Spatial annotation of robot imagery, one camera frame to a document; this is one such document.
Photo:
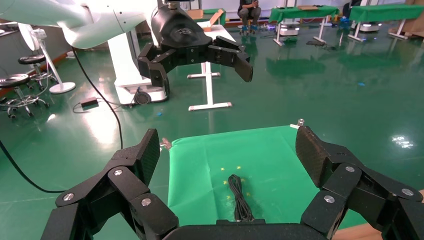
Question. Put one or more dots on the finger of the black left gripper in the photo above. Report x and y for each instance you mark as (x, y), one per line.
(232, 56)
(154, 69)

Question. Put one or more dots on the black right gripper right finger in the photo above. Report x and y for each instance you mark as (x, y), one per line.
(344, 185)

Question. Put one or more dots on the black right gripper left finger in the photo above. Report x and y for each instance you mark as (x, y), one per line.
(126, 185)

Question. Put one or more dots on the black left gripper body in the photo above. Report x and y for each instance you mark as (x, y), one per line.
(179, 33)

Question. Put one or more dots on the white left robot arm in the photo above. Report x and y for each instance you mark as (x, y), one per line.
(99, 20)

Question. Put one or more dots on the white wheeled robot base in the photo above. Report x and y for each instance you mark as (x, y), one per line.
(129, 73)
(369, 28)
(288, 30)

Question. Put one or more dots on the open brown cardboard carton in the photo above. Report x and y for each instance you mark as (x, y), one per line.
(195, 14)

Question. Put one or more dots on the stool with blue wheels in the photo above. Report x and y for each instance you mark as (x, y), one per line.
(248, 30)

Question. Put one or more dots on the green cloth covered table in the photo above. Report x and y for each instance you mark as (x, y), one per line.
(384, 12)
(298, 14)
(208, 11)

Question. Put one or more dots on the white metal leg table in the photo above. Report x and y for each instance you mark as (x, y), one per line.
(208, 86)

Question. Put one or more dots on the seated person in black shirt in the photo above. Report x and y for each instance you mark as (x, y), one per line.
(249, 13)

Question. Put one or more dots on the black floor mat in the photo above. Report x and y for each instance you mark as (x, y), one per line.
(316, 43)

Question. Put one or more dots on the flat brown cardboard sheet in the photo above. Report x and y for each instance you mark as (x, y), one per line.
(308, 7)

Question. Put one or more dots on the black round stool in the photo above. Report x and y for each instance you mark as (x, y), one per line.
(13, 80)
(31, 59)

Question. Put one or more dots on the person in dark clothes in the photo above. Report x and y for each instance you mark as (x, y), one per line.
(349, 10)

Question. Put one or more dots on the stacked brown cardboard boxes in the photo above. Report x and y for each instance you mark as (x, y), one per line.
(414, 26)

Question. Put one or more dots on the white pedestal fan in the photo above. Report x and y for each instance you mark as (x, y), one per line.
(61, 87)

